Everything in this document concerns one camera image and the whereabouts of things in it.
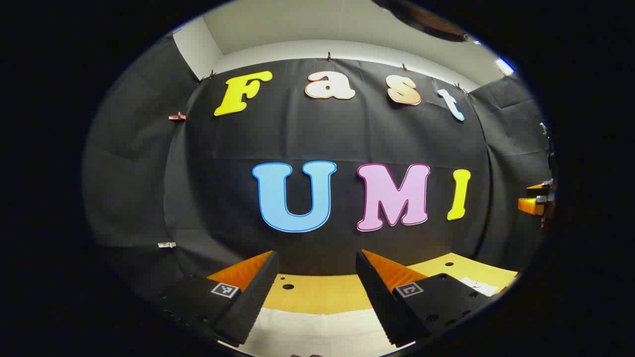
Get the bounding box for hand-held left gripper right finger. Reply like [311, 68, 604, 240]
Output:
[355, 249, 498, 348]

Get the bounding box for white paper label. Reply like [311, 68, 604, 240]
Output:
[459, 276, 500, 297]

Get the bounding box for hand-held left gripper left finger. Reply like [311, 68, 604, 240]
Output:
[144, 250, 279, 348]

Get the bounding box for black backdrop cloth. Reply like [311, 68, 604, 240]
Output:
[82, 35, 556, 298]

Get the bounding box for white jeans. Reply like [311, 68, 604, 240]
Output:
[218, 307, 415, 357]

